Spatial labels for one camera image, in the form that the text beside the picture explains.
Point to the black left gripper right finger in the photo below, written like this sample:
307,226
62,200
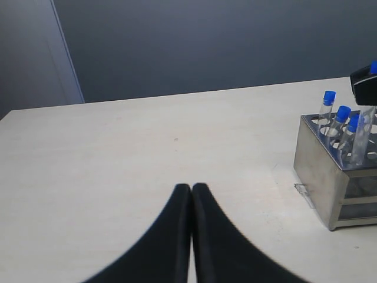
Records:
363,83

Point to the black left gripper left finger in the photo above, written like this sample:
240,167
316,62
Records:
162,254

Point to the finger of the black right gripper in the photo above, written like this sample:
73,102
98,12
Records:
222,253

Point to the blue capped tube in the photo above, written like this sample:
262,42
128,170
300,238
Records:
346,141
339,120
326,107
366,118

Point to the stainless steel test tube rack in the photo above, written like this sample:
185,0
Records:
343,194

